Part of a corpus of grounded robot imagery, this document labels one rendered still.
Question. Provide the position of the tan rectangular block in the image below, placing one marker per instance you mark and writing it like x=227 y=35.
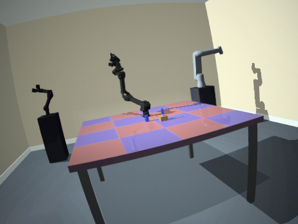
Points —
x=163 y=118

